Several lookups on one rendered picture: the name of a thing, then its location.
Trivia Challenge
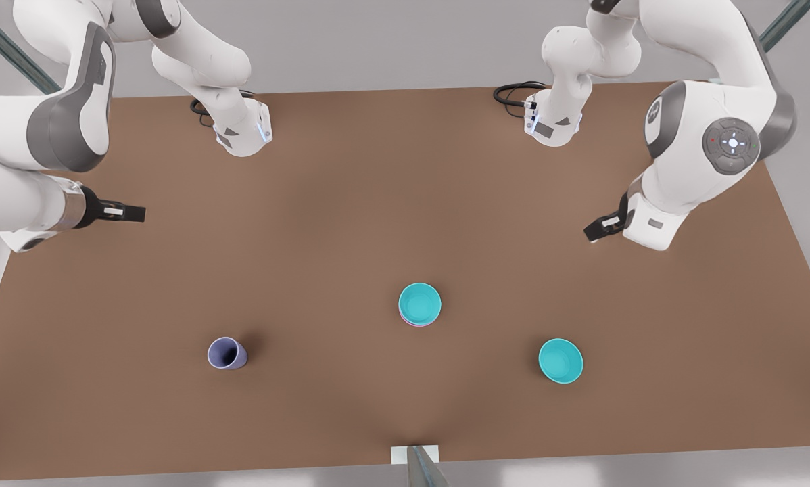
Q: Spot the teal blue bowl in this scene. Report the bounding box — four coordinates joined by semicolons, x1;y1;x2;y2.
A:
538;338;585;386

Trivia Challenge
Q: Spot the pink bowl with teal inside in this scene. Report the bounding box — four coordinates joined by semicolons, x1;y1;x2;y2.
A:
398;282;443;329

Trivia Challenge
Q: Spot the purple cup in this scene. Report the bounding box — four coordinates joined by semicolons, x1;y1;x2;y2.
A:
207;336;249;371

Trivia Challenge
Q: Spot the black cable loop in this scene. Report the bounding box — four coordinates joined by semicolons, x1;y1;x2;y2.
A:
493;81;549;120
189;90;258;129

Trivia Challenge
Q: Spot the silver frame post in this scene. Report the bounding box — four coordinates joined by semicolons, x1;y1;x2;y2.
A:
759;0;810;54
390;444;450;487
0;5;62;96

